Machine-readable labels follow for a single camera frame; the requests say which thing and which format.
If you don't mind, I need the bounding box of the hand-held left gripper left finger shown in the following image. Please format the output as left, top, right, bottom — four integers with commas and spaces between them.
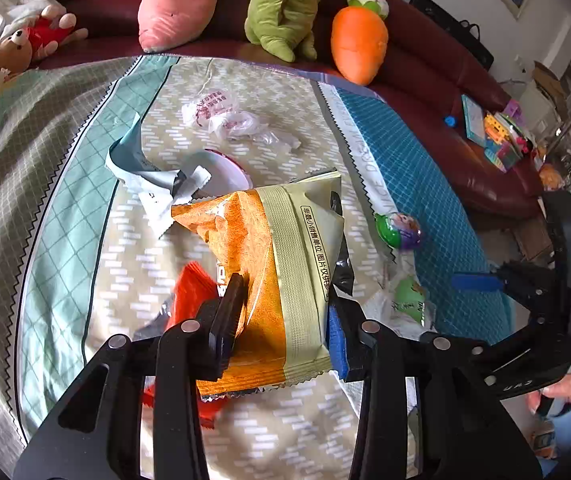
12, 272, 248, 480

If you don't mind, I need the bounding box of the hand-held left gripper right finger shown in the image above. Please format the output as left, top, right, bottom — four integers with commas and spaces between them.
326, 290, 543, 480

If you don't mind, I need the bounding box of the teal picture book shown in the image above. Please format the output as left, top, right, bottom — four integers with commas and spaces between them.
461, 94, 489, 143

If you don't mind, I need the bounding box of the purple and green capsule egg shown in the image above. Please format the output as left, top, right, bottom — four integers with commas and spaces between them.
375, 211, 423, 251

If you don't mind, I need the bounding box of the blue and beige patterned blanket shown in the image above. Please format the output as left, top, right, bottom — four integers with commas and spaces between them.
0, 52, 516, 480

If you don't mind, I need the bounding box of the open cardboard box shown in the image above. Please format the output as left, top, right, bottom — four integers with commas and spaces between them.
533, 60, 566, 106

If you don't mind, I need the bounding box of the red snack packet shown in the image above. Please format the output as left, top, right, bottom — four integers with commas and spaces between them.
135, 262, 226, 431

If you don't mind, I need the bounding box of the pink radish plush toy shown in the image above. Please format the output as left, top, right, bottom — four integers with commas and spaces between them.
138, 0, 226, 53

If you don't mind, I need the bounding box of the dark red leather sofa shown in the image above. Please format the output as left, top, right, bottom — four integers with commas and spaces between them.
35, 0, 546, 221

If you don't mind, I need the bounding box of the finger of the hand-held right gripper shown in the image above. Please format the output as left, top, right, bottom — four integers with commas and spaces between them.
468, 332, 571, 402
453, 260, 563, 326

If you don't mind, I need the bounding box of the white plastic bag red print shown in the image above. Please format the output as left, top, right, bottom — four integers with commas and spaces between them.
181, 87, 303, 153

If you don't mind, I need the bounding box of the orange carrot bunny plush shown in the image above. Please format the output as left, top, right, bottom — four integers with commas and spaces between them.
330, 0, 391, 86

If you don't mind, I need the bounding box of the green capsule egg in wrapper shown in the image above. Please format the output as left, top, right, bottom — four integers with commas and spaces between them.
365, 255, 439, 341

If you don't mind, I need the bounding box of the light blue torn paper wrapper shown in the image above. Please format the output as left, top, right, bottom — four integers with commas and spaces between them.
106, 112, 211, 238

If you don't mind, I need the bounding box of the pile of colourful toys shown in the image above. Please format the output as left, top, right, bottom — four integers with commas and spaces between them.
483, 100, 533, 173

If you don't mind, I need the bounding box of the green dinosaur plush toy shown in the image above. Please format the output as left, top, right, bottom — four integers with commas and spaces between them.
244, 0, 329, 63

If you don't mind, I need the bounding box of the orange snack packet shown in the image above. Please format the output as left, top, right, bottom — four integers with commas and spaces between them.
170, 167, 346, 403

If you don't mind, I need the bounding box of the brown teddy bear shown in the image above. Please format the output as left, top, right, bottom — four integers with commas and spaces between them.
0, 27, 33, 73

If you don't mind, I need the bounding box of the orange stuffed toy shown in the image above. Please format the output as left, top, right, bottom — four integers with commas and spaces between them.
540, 165, 563, 191

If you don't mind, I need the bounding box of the wooden side cabinet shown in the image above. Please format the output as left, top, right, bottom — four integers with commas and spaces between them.
513, 210, 553, 261

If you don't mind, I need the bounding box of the black bag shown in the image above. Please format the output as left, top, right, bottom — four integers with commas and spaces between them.
410, 0, 493, 71

